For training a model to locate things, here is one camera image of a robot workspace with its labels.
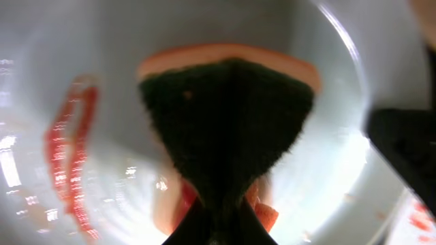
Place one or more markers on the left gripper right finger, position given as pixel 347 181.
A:
pixel 249 230

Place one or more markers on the orange green scrub sponge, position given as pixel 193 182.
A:
pixel 226 113

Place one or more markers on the yellow plate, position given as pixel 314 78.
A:
pixel 424 11

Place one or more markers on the black round tray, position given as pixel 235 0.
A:
pixel 432 68

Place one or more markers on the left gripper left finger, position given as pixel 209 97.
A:
pixel 196 228

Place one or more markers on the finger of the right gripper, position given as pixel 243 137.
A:
pixel 406 138

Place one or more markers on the light blue plate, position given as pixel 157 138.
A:
pixel 332 187
pixel 410 224

